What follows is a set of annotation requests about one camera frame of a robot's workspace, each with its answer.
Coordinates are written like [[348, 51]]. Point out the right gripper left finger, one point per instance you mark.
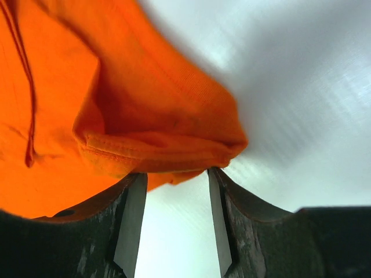
[[96, 238]]

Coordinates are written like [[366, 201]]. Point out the orange t shirt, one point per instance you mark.
[[91, 92]]

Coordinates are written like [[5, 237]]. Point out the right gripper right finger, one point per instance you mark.
[[257, 239]]

